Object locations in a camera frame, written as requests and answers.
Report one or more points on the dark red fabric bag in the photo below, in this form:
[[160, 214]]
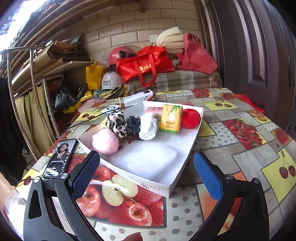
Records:
[[195, 56]]

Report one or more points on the black white patterned cloth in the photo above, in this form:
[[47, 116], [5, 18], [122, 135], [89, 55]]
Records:
[[117, 124]]

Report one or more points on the metal shelf rack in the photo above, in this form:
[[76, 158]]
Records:
[[28, 69]]

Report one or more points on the purple blue knitted scrunchie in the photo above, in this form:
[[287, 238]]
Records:
[[132, 125]]

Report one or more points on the white cardboard tray box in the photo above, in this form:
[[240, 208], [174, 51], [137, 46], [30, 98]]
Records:
[[184, 140]]

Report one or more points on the pink fluffy plush toy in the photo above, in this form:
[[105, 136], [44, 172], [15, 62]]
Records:
[[105, 142]]

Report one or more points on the black plastic bag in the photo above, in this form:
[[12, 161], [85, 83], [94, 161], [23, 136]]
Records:
[[65, 97]]

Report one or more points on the cream foam cushion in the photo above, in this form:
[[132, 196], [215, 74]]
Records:
[[172, 40]]

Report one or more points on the smartphone with video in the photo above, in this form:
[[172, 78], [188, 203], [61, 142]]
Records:
[[59, 160]]

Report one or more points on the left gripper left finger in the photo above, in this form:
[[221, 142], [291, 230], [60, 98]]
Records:
[[41, 221]]

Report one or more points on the white foam block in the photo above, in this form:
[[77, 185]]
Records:
[[152, 160]]

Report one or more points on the pink tissue pack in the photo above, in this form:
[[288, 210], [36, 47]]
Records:
[[157, 111]]

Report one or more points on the red helmet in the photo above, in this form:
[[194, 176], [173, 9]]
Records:
[[120, 52]]

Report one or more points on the yellow shopping bag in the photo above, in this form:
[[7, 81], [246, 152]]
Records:
[[93, 75]]

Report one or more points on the white rectangular device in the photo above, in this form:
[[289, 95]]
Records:
[[136, 98]]

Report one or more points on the plaid covered bench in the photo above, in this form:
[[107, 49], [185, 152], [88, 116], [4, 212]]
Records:
[[177, 80]]

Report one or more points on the round white charger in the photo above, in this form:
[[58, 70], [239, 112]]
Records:
[[110, 108]]

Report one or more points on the shiny red tote bag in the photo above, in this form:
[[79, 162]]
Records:
[[147, 63]]

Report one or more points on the red plush ball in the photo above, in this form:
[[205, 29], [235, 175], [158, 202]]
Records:
[[190, 119]]

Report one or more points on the white helmet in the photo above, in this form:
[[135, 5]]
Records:
[[111, 80]]

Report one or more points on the red plastic bag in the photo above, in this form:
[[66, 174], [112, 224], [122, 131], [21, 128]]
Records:
[[247, 100]]

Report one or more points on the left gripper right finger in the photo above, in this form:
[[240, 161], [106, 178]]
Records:
[[251, 221]]

